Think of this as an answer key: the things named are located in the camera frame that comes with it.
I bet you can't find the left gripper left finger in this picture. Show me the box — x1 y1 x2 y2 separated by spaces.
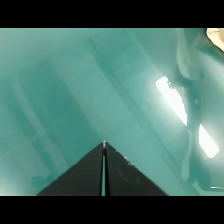
36 142 104 197

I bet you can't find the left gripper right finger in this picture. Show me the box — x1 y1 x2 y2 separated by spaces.
104 141 168 197

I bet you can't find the white shirt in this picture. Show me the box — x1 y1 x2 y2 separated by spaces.
205 28 224 53

